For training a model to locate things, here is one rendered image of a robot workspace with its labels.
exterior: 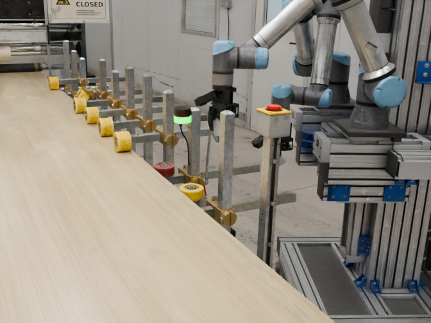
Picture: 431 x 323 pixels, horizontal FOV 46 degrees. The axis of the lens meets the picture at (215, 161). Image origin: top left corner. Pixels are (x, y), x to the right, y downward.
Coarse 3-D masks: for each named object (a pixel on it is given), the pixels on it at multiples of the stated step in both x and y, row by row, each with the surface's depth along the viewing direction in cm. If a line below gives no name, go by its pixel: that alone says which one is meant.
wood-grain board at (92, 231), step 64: (0, 128) 236; (64, 128) 239; (0, 192) 162; (64, 192) 163; (128, 192) 164; (0, 256) 123; (64, 256) 124; (128, 256) 124; (192, 256) 125; (256, 256) 126; (0, 320) 99; (64, 320) 100; (128, 320) 100; (192, 320) 101; (256, 320) 101; (320, 320) 102
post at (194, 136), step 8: (192, 112) 182; (200, 112) 184; (192, 120) 183; (200, 120) 185; (192, 128) 184; (200, 128) 186; (192, 136) 185; (192, 144) 186; (192, 152) 187; (192, 160) 188; (192, 168) 189
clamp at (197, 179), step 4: (180, 168) 198; (180, 172) 197; (184, 172) 193; (188, 176) 190; (192, 176) 189; (196, 176) 190; (200, 176) 191; (188, 180) 191; (192, 180) 188; (196, 180) 188; (200, 180) 189; (200, 184) 189; (204, 184) 190
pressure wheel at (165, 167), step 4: (156, 164) 190; (160, 164) 191; (164, 164) 189; (168, 164) 191; (172, 164) 191; (156, 168) 187; (160, 168) 186; (164, 168) 186; (168, 168) 187; (172, 168) 188; (160, 172) 186; (164, 172) 186; (168, 172) 187; (172, 172) 188; (164, 176) 187; (168, 176) 188
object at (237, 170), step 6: (234, 168) 203; (240, 168) 204; (246, 168) 205; (252, 168) 207; (258, 168) 208; (174, 174) 194; (180, 174) 194; (204, 174) 197; (210, 174) 198; (216, 174) 200; (234, 174) 204; (168, 180) 191; (174, 180) 192; (180, 180) 193
